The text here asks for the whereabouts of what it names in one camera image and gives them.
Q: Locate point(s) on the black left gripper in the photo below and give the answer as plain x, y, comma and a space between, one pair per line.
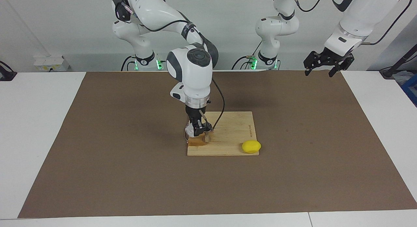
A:
332, 59

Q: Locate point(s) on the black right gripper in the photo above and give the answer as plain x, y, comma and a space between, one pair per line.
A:
194, 113

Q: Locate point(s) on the small clear glass cup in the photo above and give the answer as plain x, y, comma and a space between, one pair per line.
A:
189, 130

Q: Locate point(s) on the steel double jigger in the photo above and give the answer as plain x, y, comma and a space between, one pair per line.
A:
207, 138

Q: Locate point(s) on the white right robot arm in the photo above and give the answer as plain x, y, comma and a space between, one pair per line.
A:
192, 70

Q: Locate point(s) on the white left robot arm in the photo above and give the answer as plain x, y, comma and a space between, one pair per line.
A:
355, 18

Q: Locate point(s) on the bamboo cutting board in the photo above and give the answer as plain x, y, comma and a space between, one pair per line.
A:
234, 132

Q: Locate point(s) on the yellow lemon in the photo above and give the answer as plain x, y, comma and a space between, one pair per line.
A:
251, 147

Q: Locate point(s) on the black tripod stand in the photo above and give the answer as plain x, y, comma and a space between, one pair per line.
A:
391, 70

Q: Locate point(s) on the brown table mat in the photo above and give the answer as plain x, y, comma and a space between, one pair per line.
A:
208, 188

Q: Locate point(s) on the blue plastic crate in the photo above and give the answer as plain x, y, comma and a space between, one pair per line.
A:
411, 90

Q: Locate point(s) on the black clamp mount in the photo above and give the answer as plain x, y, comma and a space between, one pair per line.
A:
6, 75

